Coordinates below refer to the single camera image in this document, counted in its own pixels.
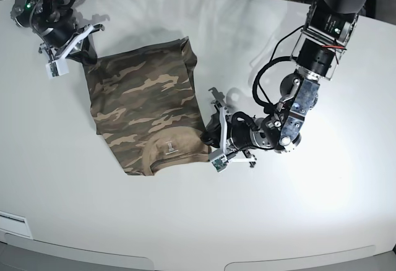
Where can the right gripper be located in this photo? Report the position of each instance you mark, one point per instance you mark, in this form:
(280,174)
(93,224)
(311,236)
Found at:
(71,41)

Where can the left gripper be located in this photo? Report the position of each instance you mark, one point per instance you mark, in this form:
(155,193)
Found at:
(233,131)

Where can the camouflage T-shirt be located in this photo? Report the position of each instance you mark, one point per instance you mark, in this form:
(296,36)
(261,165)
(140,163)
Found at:
(143,103)

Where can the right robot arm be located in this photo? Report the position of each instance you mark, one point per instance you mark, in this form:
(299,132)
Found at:
(40,15)

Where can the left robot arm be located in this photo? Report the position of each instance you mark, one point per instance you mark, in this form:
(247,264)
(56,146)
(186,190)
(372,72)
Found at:
(322,42)

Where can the white label plate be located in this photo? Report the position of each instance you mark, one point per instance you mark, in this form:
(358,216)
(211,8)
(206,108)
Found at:
(14,224)

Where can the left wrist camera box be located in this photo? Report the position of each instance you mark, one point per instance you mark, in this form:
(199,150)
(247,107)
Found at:
(219,159)

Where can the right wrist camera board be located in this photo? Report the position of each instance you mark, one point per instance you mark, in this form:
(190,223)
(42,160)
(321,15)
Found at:
(57,68)

